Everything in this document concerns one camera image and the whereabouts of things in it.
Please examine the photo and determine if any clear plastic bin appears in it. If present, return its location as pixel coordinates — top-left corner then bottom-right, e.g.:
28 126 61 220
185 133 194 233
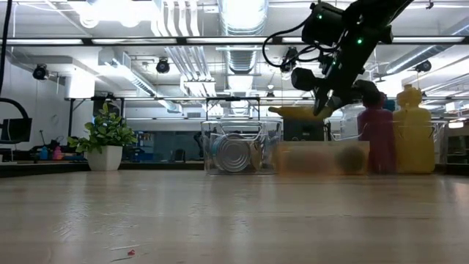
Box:
330 119 449 174
200 120 282 175

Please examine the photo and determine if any silver ceiling air duct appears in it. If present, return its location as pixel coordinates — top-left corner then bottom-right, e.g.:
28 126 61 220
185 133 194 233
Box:
215 0 270 76

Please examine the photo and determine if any green plant in white pot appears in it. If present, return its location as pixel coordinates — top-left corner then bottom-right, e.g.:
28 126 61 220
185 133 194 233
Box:
67 102 139 172

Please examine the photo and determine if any dark round fruit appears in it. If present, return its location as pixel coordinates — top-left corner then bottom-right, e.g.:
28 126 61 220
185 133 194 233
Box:
335 145 367 175

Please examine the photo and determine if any yellow toy banana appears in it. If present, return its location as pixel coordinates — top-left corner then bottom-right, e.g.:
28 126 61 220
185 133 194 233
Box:
268 105 335 120

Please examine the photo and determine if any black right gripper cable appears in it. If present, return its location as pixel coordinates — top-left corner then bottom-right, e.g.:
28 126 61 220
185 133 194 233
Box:
262 18 333 70

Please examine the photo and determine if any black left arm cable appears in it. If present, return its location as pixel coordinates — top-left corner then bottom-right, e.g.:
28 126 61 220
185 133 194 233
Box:
0 0 31 146

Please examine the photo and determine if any purple round object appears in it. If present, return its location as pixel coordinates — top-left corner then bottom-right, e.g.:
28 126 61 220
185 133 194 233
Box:
357 91 397 175

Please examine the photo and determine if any black background monitor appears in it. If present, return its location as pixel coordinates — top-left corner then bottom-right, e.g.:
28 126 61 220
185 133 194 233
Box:
282 117 326 142
0 117 33 144

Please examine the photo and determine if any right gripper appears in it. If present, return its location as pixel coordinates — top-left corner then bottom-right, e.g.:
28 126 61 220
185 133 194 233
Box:
291 27 383 117

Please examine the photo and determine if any black background pipe frame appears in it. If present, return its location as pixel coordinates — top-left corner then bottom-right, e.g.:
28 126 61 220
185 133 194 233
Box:
204 95 262 122

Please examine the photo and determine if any yellow water bottle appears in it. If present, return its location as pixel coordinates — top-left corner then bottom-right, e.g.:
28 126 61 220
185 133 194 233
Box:
391 83 436 175

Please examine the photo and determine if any teal yellowfin tuna can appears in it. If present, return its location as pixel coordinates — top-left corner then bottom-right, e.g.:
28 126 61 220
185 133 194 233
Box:
211 133 254 174

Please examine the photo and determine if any black overhead frame bar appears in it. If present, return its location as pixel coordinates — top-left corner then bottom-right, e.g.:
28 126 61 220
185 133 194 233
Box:
0 35 469 46

